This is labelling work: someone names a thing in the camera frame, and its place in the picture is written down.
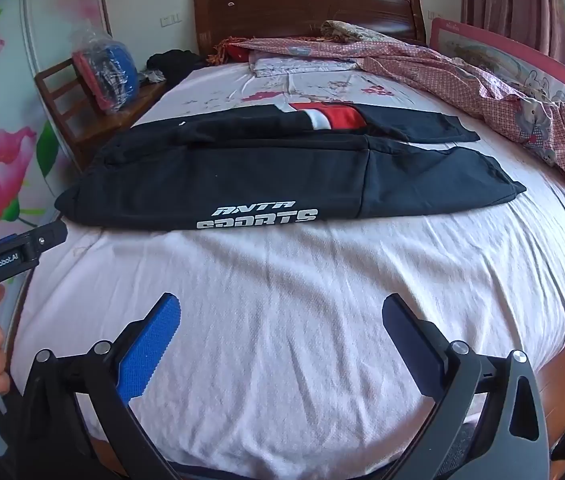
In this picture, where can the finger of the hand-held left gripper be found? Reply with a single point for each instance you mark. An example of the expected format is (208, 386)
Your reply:
(47, 237)

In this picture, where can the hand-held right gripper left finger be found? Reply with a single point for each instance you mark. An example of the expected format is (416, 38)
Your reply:
(155, 340)

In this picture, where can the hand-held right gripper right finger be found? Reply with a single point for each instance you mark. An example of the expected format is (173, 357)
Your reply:
(412, 345)

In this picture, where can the black pants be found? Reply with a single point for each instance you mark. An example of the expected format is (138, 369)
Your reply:
(262, 180)

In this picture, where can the bed with white floral sheet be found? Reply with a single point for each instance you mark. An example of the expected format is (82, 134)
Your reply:
(287, 310)

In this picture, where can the wooden chair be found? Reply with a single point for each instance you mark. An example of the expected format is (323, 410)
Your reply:
(107, 120)

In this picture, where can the plastic bag of clothes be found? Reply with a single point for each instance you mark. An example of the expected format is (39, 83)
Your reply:
(112, 67)

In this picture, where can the black clothing pile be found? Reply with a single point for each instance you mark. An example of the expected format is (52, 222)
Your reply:
(172, 62)

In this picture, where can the red fringed pillow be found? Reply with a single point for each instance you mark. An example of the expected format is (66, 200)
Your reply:
(235, 51)

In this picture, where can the red checked quilt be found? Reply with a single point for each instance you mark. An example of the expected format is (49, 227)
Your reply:
(437, 70)

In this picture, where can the beige patterned pillow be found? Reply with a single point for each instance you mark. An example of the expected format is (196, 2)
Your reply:
(357, 32)

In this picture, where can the wooden headboard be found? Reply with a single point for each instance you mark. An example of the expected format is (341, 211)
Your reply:
(287, 10)

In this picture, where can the pink curtain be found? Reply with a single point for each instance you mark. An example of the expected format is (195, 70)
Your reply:
(512, 0)

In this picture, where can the pink bed guard rail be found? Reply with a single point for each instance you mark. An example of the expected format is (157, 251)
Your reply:
(487, 55)

